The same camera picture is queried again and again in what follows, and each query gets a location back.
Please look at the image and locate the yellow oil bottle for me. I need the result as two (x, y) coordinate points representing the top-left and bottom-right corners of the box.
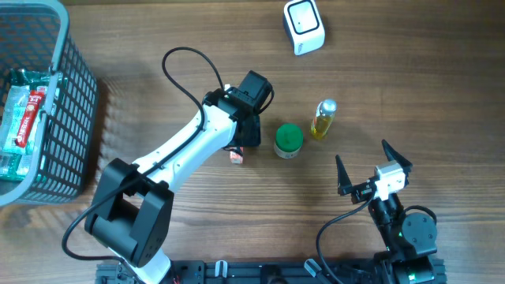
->
(311, 99), (338, 140)

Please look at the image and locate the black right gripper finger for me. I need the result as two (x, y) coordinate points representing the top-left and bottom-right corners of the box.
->
(381, 139), (412, 174)
(335, 155), (353, 196)

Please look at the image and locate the green white gloves package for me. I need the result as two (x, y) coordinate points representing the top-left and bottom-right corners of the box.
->
(1, 69), (51, 181)

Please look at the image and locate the small orange box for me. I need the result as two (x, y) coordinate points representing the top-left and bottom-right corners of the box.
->
(230, 147), (244, 164)

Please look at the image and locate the mint green sachet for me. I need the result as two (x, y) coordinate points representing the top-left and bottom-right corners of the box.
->
(1, 85), (30, 155)

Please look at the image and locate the green lid jar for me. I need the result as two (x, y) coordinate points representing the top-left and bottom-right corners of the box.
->
(274, 124), (304, 159)

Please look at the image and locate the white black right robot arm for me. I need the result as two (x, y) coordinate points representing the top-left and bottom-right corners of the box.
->
(335, 140), (447, 284)

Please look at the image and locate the white barcode scanner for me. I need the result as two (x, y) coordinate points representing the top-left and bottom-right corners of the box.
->
(283, 0), (325, 56)

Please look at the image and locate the black left camera cable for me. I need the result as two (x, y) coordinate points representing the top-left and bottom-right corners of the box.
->
(61, 47), (226, 262)

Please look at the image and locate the grey plastic mesh basket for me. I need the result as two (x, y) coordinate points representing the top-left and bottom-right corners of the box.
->
(1, 0), (99, 206)

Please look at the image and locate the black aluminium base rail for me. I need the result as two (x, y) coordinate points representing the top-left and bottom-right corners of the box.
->
(95, 258), (447, 284)

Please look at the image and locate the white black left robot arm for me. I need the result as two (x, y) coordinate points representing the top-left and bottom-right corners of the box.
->
(84, 71), (274, 283)

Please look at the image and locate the red coffee stick sachet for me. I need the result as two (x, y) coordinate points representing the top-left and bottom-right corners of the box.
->
(15, 91), (45, 148)

